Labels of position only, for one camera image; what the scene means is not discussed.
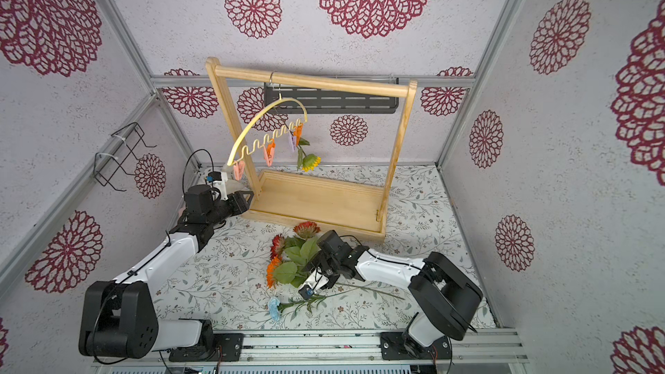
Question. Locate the yellow artificial flower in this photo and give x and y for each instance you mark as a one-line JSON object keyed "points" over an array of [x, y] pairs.
{"points": [[305, 162]]}

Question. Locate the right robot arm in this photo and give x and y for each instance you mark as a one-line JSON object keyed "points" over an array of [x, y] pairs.
{"points": [[446, 297]]}

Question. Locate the blue artificial flower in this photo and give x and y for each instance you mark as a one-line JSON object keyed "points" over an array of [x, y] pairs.
{"points": [[276, 308]]}

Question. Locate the orange artificial flower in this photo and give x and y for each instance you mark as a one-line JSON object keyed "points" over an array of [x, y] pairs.
{"points": [[283, 272]]}

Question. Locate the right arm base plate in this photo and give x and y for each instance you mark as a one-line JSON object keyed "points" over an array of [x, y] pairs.
{"points": [[398, 346]]}

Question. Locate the orange clothespin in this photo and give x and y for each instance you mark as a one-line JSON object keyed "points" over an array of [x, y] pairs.
{"points": [[297, 132], [272, 143]]}

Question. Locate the dark slotted wall shelf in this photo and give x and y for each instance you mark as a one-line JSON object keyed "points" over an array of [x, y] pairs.
{"points": [[317, 101]]}

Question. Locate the red artificial flower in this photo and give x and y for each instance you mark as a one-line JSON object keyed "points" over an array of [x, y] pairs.
{"points": [[303, 247], [280, 243]]}

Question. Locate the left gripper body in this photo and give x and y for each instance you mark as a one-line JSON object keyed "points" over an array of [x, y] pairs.
{"points": [[224, 209]]}

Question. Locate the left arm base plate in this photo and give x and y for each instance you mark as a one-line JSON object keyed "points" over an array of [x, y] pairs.
{"points": [[211, 346]]}

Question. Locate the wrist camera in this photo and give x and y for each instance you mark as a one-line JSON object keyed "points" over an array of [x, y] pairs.
{"points": [[222, 192], [314, 283]]}

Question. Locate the aluminium front rail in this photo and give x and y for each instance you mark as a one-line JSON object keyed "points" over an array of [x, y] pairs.
{"points": [[276, 348]]}

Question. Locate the black wire wall rack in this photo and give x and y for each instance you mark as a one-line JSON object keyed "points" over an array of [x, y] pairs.
{"points": [[107, 165]]}

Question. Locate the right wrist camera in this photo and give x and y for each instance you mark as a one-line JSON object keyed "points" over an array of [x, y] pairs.
{"points": [[314, 283]]}

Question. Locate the yellow wavy clothes hanger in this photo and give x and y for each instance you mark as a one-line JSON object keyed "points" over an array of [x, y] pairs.
{"points": [[241, 150]]}

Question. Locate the wooden clothes rack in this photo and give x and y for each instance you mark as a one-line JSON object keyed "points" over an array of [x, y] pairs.
{"points": [[290, 198]]}

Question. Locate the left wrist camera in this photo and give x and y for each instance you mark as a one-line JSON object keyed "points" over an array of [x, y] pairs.
{"points": [[222, 192]]}

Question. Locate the white plush toy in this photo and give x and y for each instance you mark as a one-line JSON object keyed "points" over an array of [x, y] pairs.
{"points": [[217, 178]]}

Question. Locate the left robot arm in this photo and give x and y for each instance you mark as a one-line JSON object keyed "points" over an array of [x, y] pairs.
{"points": [[119, 320]]}

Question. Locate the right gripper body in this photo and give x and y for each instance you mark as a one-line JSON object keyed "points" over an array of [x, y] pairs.
{"points": [[322, 266]]}

